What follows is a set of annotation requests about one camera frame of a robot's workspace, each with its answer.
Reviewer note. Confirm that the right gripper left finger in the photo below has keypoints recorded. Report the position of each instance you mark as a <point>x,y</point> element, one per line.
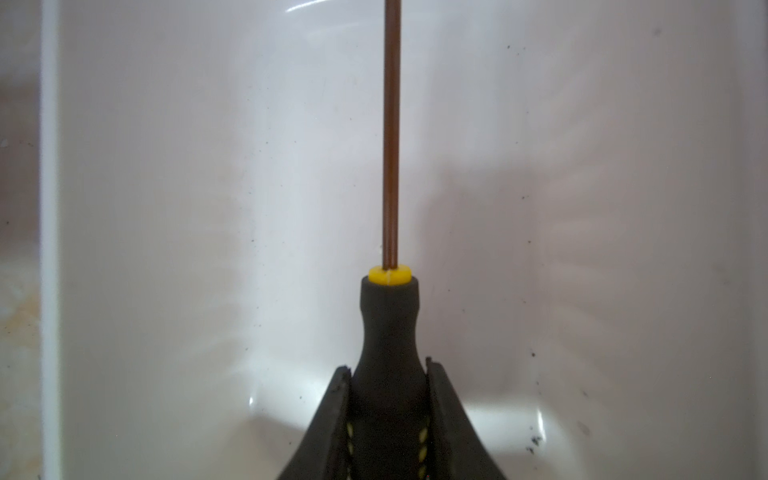
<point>323,452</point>

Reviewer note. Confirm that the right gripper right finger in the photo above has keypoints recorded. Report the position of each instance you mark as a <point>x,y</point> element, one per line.
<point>456,449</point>

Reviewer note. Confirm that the black yellow screwdriver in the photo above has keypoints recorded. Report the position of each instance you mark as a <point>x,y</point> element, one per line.
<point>388,425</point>

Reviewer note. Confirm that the white rectangular plastic bin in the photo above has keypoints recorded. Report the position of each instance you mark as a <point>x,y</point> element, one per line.
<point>583,200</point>

